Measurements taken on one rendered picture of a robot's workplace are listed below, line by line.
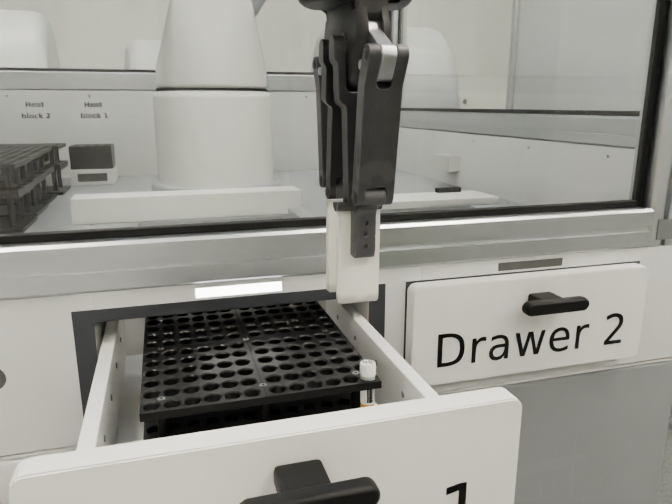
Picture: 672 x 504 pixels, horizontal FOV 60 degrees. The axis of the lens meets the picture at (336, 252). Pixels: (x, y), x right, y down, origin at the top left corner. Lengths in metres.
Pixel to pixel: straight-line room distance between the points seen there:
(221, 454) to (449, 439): 0.14
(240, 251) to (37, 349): 0.19
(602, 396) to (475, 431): 0.43
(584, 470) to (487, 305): 0.29
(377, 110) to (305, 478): 0.21
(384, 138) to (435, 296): 0.27
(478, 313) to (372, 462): 0.30
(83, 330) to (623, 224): 0.57
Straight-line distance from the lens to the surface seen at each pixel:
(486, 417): 0.38
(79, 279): 0.55
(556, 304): 0.63
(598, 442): 0.83
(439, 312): 0.61
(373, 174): 0.36
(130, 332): 0.68
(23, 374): 0.59
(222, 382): 0.46
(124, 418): 0.57
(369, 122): 0.36
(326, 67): 0.41
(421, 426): 0.36
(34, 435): 0.61
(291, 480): 0.33
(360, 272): 0.41
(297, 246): 0.55
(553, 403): 0.76
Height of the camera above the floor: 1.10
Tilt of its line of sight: 14 degrees down
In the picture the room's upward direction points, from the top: straight up
